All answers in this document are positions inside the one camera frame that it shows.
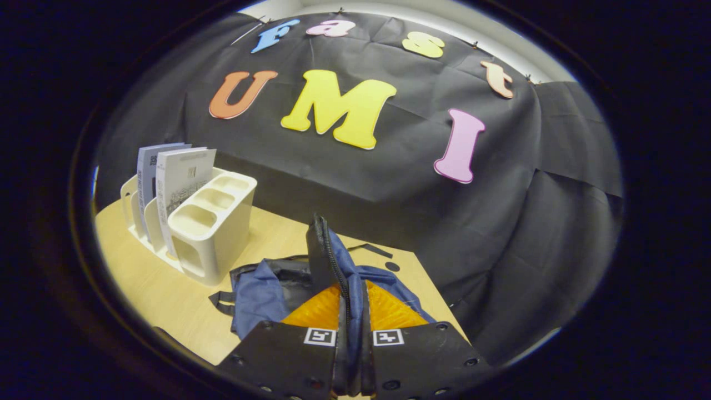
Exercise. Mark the blue schoolbag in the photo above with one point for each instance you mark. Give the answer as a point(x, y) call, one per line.
point(255, 294)

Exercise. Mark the grey book with portrait cover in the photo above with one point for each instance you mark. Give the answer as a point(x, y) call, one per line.
point(147, 172)

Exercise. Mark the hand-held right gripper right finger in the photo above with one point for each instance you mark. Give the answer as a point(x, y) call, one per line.
point(422, 361)

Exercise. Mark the black round table cap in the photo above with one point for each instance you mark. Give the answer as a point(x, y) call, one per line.
point(392, 266)

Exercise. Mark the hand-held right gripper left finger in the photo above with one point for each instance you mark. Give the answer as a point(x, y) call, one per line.
point(289, 361)

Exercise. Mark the white book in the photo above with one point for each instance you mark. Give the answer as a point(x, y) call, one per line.
point(180, 178)

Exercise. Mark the thin white rod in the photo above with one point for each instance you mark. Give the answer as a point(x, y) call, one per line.
point(249, 33)

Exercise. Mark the white plastic bookshelf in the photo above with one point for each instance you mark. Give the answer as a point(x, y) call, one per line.
point(214, 233)

